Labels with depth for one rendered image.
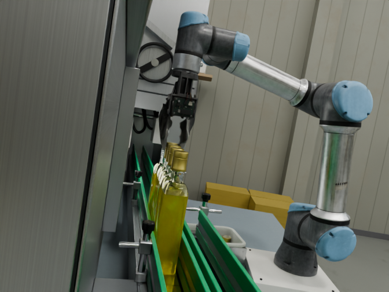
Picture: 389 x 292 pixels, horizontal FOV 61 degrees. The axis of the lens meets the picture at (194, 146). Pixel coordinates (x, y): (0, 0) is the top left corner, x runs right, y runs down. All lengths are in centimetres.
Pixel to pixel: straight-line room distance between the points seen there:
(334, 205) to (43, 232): 93
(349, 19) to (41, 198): 495
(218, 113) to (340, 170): 354
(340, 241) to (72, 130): 96
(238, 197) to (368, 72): 244
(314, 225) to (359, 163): 396
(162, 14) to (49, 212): 173
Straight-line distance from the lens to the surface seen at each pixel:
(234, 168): 456
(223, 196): 403
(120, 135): 68
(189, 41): 87
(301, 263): 123
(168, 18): 190
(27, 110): 21
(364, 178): 509
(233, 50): 90
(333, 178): 106
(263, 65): 107
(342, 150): 105
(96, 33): 21
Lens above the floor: 124
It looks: 5 degrees down
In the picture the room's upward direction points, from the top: 10 degrees clockwise
